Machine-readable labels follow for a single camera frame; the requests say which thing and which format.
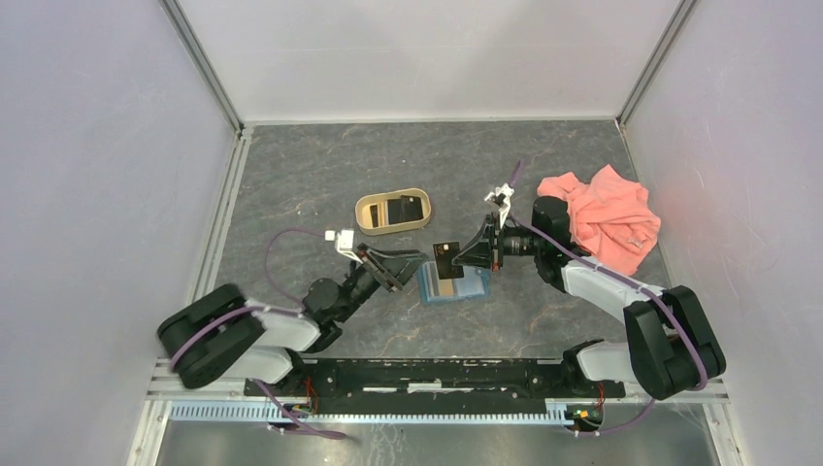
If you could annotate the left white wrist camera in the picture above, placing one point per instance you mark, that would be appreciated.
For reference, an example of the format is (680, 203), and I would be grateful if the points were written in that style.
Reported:
(343, 242)

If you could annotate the pink cloth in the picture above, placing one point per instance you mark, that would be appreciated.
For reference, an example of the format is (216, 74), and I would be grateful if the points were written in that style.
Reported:
(609, 217)

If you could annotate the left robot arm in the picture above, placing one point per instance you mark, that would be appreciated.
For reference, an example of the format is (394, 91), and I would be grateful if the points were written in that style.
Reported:
(226, 334)

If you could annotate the blue card holder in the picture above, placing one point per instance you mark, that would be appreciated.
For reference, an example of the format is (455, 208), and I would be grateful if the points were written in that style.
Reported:
(475, 284)

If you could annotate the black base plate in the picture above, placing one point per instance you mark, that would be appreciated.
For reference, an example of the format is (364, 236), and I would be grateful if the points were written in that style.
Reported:
(482, 402)

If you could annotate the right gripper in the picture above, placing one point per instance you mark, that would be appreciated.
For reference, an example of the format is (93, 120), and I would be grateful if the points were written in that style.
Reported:
(479, 252)

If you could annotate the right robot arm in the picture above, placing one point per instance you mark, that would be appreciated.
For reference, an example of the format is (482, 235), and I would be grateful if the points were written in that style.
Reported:
(670, 345)

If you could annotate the beige card tray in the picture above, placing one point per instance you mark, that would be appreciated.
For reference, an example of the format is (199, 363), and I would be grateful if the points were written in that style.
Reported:
(393, 212)

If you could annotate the aluminium frame rail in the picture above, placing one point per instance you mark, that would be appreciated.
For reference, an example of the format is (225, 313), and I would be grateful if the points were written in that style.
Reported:
(335, 377)

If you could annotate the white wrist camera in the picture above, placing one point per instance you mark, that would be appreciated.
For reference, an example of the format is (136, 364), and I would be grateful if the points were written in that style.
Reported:
(500, 197)
(343, 242)

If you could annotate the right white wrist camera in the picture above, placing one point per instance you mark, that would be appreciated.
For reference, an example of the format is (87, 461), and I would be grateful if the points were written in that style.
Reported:
(500, 197)

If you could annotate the black card with numbers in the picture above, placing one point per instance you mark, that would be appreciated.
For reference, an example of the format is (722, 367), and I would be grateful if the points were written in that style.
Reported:
(444, 254)

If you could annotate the gold card with stripe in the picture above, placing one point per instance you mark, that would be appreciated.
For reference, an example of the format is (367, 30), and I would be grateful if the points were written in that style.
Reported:
(437, 288)

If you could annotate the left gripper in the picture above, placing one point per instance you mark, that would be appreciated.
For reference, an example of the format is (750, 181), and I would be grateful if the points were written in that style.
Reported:
(398, 264)

